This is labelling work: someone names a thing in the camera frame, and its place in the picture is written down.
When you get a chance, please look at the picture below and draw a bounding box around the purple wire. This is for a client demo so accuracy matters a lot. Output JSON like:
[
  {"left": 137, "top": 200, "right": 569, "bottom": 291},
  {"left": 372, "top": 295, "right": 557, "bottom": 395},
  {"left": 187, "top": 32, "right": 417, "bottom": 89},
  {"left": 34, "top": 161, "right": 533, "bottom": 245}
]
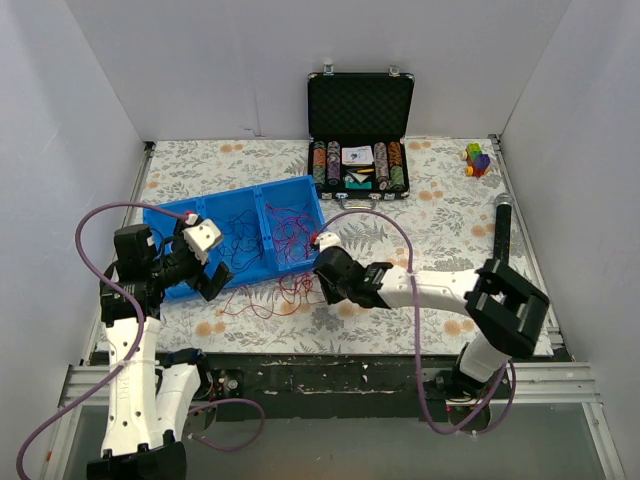
[{"left": 214, "top": 209, "right": 265, "bottom": 275}]

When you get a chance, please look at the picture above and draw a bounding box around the thin red wire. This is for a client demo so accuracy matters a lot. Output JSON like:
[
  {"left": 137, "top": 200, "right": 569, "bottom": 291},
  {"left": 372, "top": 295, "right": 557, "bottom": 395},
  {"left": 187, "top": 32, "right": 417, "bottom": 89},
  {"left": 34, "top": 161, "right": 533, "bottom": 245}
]
[{"left": 263, "top": 201, "right": 324, "bottom": 266}]

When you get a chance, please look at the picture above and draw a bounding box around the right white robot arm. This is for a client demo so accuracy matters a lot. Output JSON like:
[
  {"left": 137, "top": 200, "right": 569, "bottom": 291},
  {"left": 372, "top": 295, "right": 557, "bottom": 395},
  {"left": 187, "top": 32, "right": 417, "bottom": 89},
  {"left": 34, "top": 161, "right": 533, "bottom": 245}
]
[{"left": 313, "top": 246, "right": 550, "bottom": 398}]

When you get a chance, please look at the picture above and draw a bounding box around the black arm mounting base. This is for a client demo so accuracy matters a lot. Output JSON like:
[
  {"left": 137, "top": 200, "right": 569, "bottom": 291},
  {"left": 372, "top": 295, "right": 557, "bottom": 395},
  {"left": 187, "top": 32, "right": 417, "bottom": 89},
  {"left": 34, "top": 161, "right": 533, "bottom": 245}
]
[{"left": 154, "top": 352, "right": 501, "bottom": 424}]

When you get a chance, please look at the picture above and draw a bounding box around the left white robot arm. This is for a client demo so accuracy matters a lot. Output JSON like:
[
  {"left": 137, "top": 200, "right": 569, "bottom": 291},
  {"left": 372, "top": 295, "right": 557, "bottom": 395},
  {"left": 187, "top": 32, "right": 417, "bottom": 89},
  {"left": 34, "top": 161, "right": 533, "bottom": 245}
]
[{"left": 86, "top": 217, "right": 233, "bottom": 479}]

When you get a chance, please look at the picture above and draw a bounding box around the blue plastic divided bin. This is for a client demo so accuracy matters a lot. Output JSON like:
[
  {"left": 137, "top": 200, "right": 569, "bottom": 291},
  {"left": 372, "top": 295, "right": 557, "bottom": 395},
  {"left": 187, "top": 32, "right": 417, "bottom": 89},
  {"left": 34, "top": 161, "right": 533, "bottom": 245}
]
[{"left": 161, "top": 176, "right": 325, "bottom": 288}]

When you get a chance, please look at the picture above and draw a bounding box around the playing card deck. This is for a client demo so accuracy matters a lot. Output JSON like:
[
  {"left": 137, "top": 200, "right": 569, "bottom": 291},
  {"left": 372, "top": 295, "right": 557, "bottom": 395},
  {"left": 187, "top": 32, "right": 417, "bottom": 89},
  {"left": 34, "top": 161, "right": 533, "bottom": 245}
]
[{"left": 341, "top": 145, "right": 374, "bottom": 166}]

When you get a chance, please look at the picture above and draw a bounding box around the black poker chip case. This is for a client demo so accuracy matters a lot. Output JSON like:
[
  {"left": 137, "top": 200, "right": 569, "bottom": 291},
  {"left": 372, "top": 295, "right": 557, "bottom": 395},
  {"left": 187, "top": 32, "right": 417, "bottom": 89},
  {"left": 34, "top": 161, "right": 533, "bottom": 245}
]
[{"left": 307, "top": 65, "right": 415, "bottom": 204}]

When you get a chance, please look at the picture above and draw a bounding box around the black handheld microphone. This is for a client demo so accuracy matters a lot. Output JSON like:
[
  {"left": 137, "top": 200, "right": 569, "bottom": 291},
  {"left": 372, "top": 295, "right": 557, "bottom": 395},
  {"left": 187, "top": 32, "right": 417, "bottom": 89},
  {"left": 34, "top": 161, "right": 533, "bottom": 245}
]
[{"left": 493, "top": 193, "right": 513, "bottom": 264}]

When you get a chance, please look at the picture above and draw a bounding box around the colourful toy block train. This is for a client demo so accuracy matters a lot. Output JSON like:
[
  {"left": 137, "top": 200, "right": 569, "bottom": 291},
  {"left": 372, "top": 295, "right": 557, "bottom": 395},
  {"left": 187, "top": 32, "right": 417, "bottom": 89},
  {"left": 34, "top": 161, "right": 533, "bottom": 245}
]
[{"left": 459, "top": 143, "right": 491, "bottom": 178}]

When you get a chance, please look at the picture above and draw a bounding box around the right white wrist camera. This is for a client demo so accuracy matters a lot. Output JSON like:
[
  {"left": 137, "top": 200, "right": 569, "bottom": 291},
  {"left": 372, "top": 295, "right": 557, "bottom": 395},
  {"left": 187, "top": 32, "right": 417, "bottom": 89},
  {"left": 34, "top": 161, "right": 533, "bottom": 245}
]
[{"left": 310, "top": 231, "right": 342, "bottom": 252}]

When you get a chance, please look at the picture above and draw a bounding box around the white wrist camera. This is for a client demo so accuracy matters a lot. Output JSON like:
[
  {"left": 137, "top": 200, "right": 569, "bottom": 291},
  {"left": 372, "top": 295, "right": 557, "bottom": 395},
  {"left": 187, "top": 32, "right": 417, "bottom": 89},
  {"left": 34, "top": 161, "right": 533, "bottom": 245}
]
[
  {"left": 182, "top": 213, "right": 224, "bottom": 265},
  {"left": 310, "top": 231, "right": 342, "bottom": 252}
]

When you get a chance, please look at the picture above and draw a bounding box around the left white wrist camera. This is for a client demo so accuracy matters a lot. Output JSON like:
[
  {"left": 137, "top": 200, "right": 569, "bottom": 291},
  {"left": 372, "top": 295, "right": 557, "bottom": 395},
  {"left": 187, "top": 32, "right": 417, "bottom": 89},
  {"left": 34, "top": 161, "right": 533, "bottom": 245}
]
[{"left": 182, "top": 213, "right": 224, "bottom": 265}]

